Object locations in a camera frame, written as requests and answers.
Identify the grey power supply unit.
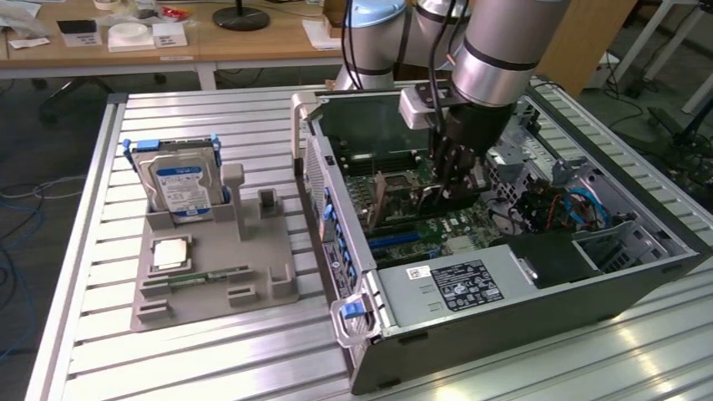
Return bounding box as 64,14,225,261
377,244,536,329

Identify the plain white box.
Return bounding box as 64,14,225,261
151,21,188,48

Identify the black round lamp base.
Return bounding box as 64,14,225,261
212,0,272,31

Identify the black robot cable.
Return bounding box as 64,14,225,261
337,0,469,126

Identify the blue wire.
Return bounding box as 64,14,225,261
560,187,609,230

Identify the red wire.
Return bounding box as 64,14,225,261
542,194,565,230

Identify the wooden desk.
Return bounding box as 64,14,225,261
0,0,357,80

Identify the black RAM slot bank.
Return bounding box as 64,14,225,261
339,150,424,176
361,204,449,229

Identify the Nvidia graphics card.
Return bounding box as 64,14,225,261
365,169,485,234

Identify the metal CPU socket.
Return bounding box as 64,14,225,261
381,171,418,197

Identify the white table frame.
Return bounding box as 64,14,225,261
609,0,713,114

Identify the green RAM stick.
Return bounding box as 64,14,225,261
145,270,239,289

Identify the white block with round hollow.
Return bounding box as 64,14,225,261
105,23,157,53

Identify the small cardboard box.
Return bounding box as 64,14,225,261
323,0,349,38

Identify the thin black wire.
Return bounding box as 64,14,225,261
484,195,525,239

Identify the white floor cable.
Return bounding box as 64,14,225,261
0,175,88,201

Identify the clear plastic bag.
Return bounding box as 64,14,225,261
0,14,55,39

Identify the blue expansion slot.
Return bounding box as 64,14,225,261
367,231,424,248

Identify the grey metal drive cage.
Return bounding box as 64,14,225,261
484,99,601,197

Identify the black open PC case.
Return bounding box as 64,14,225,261
291,74,713,396

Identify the grey printed parts rack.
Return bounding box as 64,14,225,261
131,162,301,333

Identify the white box with black top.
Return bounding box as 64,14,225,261
57,19,103,48

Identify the blue floor cable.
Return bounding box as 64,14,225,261
0,195,45,360

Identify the black floor stand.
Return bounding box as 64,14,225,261
645,24,713,185

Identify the grey case latch blue tab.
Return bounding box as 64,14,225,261
329,292,385,348

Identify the green motherboard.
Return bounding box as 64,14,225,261
333,137,522,268

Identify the hard disk in blue caddy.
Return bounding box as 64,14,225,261
121,134,221,226

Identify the silver CPU chip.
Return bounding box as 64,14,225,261
151,238,191,271

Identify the white paper stack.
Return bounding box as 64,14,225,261
303,18,347,51

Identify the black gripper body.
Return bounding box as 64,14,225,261
432,102,517,158

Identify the grey metal disk bay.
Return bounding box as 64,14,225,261
572,219,669,279

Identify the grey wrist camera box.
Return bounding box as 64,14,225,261
397,85,446,130

